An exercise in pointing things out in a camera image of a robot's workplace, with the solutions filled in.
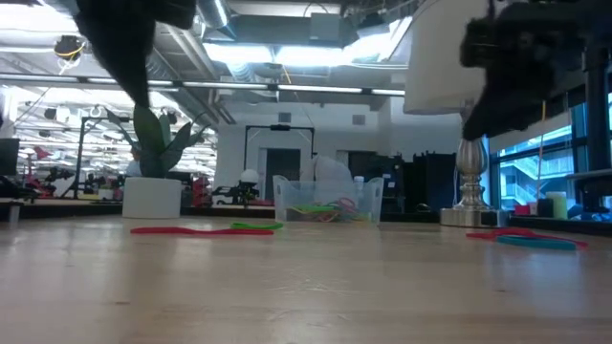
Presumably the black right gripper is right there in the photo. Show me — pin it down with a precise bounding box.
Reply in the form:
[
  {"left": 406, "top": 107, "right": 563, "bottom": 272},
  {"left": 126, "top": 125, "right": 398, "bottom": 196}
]
[{"left": 461, "top": 2, "right": 589, "bottom": 142}]

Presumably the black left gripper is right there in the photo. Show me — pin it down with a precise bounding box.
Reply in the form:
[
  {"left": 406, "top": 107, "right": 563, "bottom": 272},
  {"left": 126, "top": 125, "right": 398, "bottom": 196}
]
[{"left": 76, "top": 0, "right": 197, "bottom": 109}]

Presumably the red rubber band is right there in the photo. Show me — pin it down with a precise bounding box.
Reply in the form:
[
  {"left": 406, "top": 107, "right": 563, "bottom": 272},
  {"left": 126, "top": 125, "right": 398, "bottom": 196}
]
[
  {"left": 129, "top": 226, "right": 275, "bottom": 237},
  {"left": 466, "top": 227, "right": 589, "bottom": 248}
]

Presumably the clear plastic bin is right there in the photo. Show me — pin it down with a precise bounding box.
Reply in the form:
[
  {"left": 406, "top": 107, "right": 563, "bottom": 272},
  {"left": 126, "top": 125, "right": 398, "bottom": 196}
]
[{"left": 272, "top": 174, "right": 385, "bottom": 226}]

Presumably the white shade silver table lamp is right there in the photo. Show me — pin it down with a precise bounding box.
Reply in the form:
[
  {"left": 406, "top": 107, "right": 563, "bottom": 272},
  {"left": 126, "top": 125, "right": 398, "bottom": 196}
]
[{"left": 403, "top": 0, "right": 511, "bottom": 228}]

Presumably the black cabinet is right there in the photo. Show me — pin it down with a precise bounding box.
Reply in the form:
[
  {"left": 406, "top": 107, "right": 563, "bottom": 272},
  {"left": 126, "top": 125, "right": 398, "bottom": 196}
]
[
  {"left": 413, "top": 151, "right": 458, "bottom": 211},
  {"left": 348, "top": 151, "right": 402, "bottom": 214}
]

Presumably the black pole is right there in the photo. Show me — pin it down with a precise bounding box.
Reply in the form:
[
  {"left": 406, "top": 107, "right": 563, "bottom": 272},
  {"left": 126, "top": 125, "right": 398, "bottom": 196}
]
[{"left": 583, "top": 47, "right": 612, "bottom": 214}]

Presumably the pale green cylinder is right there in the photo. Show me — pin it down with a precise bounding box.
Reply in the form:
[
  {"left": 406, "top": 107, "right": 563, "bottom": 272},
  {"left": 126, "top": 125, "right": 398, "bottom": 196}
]
[{"left": 546, "top": 191, "right": 569, "bottom": 220}]

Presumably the person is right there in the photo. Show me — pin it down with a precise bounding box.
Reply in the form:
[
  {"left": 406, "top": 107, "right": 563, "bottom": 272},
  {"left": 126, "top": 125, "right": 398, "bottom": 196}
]
[
  {"left": 124, "top": 146, "right": 143, "bottom": 178},
  {"left": 311, "top": 155, "right": 356, "bottom": 182}
]

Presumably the green plant in white pot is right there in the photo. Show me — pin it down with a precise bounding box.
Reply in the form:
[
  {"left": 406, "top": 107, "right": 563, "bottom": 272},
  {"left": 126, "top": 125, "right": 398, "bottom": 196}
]
[{"left": 105, "top": 102, "right": 211, "bottom": 220}]

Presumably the black red background robot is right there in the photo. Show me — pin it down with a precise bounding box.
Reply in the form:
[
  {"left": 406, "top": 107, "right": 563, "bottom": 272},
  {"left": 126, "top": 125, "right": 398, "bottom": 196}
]
[{"left": 26, "top": 145, "right": 123, "bottom": 200}]

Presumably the black monitor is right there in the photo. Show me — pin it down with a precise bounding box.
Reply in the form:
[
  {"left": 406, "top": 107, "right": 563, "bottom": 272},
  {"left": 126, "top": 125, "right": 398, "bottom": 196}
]
[{"left": 0, "top": 138, "right": 20, "bottom": 177}]

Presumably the red machine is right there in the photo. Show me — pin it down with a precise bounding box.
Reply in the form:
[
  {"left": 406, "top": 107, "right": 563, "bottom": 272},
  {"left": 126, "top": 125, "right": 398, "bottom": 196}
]
[{"left": 190, "top": 174, "right": 214, "bottom": 207}]

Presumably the long ceiling light bar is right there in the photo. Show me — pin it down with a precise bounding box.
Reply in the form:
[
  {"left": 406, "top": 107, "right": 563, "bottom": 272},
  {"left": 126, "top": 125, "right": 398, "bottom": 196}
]
[{"left": 147, "top": 79, "right": 406, "bottom": 97}]

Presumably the black ceiling device yellow cable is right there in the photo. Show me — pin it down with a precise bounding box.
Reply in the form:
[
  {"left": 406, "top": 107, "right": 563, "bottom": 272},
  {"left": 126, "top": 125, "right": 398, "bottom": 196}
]
[{"left": 53, "top": 34, "right": 88, "bottom": 61}]

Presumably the black stand frame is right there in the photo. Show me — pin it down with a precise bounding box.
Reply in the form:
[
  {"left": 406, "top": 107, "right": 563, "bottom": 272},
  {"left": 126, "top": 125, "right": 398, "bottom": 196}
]
[{"left": 76, "top": 116, "right": 138, "bottom": 200}]

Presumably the black gantry frame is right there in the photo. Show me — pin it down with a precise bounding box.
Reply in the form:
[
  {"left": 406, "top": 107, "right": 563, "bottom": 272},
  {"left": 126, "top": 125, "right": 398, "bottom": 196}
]
[{"left": 243, "top": 123, "right": 317, "bottom": 183}]

